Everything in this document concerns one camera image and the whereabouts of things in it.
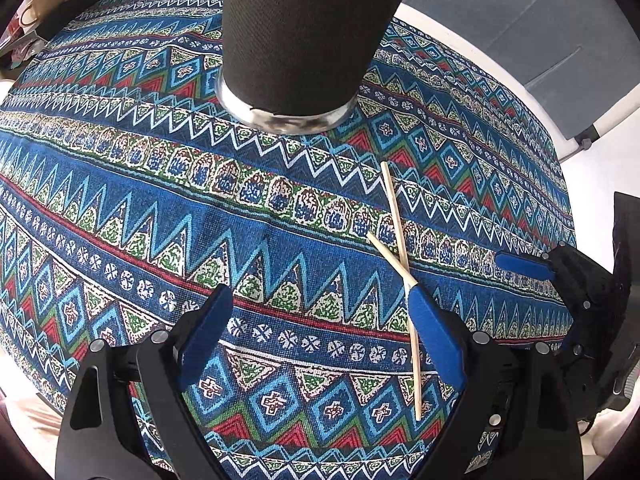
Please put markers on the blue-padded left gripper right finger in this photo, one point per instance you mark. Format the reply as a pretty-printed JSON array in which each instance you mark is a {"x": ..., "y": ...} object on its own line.
[{"x": 512, "y": 419}]

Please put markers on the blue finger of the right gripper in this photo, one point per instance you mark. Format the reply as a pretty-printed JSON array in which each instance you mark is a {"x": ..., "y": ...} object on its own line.
[{"x": 526, "y": 265}]

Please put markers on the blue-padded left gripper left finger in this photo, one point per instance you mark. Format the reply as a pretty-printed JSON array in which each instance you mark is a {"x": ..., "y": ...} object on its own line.
[{"x": 100, "y": 437}]

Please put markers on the short wooden chopstick on cloth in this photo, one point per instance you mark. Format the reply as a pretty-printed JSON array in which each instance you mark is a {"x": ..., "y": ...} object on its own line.
[{"x": 389, "y": 257}]

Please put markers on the white chopstick on cloth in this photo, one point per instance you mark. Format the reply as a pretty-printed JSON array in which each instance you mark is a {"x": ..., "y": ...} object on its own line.
[{"x": 403, "y": 258}]

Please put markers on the blue patterned tablecloth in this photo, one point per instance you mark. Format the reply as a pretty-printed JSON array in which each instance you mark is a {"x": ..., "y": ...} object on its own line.
[{"x": 128, "y": 194}]

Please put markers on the black cylindrical utensil holder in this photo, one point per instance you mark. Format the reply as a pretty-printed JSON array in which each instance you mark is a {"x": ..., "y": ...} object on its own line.
[{"x": 294, "y": 67}]

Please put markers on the grey-blue wall cloth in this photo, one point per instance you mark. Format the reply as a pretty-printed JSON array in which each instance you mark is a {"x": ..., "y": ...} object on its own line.
[{"x": 577, "y": 58}]

